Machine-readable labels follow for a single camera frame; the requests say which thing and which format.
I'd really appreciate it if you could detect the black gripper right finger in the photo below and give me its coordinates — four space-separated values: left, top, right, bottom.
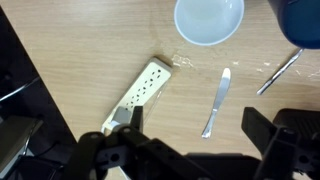
241 106 320 180

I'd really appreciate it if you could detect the silver table knife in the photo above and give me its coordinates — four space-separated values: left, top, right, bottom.
201 67 232 140

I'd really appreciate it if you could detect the white plug adapter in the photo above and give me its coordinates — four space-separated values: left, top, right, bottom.
111 106 134 129

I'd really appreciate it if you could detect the cream power strip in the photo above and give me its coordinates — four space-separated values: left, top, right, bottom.
101 57 174 134

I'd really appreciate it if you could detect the blue plastic cup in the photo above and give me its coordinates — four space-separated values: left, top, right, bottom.
268 0 320 50

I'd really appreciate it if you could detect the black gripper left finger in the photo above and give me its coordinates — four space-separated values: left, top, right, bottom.
59 105 214 180

